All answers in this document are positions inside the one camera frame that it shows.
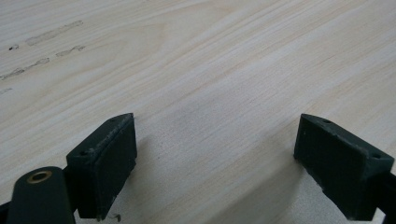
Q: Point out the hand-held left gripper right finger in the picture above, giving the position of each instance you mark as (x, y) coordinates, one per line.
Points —
(339, 168)

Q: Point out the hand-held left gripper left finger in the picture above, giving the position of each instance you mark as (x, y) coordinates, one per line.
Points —
(102, 168)

